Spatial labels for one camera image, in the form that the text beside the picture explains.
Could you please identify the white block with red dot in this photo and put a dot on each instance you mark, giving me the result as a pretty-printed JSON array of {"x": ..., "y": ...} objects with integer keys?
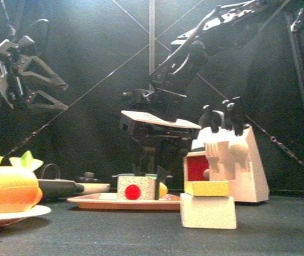
[{"x": 126, "y": 184}]

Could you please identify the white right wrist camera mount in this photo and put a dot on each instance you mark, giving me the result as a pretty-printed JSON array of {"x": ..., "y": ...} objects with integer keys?
[{"x": 159, "y": 119}]

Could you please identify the small white round plate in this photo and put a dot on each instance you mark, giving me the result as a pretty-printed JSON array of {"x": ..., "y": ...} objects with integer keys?
[{"x": 26, "y": 213}]

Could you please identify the grey vertical frame pole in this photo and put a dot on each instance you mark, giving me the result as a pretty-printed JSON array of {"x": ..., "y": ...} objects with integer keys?
[{"x": 152, "y": 33}]

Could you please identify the pale wooden toy spoon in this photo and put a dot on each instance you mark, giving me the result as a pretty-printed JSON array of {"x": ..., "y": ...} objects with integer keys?
[{"x": 239, "y": 150}]

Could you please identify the pale wooden toy fork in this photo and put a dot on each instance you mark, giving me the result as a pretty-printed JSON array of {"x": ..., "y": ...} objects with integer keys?
[{"x": 213, "y": 153}]

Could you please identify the pale wooden toy knife block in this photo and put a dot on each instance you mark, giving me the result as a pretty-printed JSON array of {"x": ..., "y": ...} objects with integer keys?
[{"x": 253, "y": 173}]

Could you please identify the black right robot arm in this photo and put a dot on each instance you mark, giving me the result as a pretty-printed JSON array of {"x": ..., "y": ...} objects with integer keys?
[{"x": 230, "y": 23}]

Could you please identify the white yellow egg sushi block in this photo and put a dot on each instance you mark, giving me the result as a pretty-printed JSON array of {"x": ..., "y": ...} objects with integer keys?
[{"x": 209, "y": 213}]

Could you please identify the orange yellow toy fruit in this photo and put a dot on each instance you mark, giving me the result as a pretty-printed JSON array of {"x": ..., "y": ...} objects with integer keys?
[{"x": 8, "y": 196}]

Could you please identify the pink rectangular plate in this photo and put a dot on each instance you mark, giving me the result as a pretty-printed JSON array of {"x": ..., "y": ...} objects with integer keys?
[{"x": 102, "y": 201}]

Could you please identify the green triangle toy piece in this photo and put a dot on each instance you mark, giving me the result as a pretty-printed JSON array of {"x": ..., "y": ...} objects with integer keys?
[{"x": 27, "y": 159}]

